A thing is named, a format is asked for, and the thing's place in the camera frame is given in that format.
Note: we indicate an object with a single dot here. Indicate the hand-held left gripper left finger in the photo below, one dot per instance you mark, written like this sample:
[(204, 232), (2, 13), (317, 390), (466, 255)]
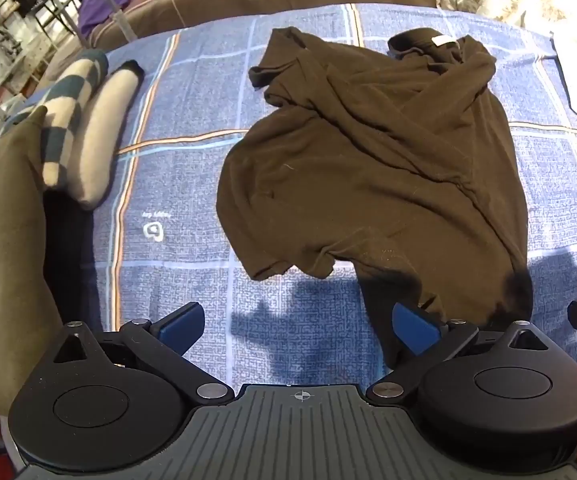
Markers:
[(184, 331)]

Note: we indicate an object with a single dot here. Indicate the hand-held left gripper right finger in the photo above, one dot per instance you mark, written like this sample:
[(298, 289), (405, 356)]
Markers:
[(412, 334)]

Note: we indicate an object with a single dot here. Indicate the black t-shirt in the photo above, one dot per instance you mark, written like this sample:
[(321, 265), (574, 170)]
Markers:
[(368, 160)]

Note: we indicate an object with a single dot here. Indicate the blue plaid blanket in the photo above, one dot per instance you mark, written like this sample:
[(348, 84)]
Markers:
[(178, 160)]

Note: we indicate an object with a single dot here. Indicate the olive green garment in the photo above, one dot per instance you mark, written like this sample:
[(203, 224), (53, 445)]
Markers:
[(3, 270)]

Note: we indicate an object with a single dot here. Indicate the cream and teal checkered garment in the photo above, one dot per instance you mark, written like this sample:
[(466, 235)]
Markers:
[(88, 125)]

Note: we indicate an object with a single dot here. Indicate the brown blanket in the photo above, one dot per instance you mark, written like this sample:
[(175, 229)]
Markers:
[(248, 5)]

